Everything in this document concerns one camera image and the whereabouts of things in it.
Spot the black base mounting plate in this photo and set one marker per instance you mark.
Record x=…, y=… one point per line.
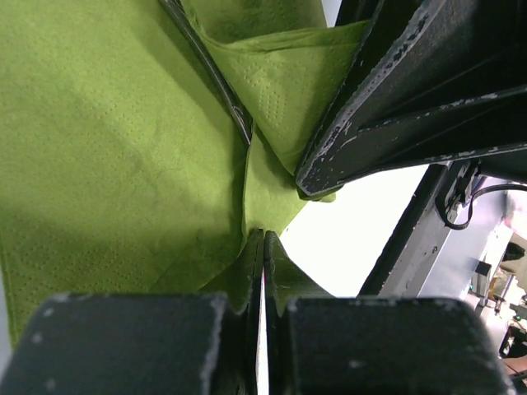
x=412, y=249

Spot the silver table knife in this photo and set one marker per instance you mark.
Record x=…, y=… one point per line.
x=234, y=106

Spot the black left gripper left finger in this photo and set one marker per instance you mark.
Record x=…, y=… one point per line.
x=201, y=343

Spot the green paper napkin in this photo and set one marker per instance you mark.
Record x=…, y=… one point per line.
x=122, y=169

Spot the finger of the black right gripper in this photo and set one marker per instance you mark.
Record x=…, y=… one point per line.
x=430, y=82

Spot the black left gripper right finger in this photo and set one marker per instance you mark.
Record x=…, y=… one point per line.
x=321, y=344

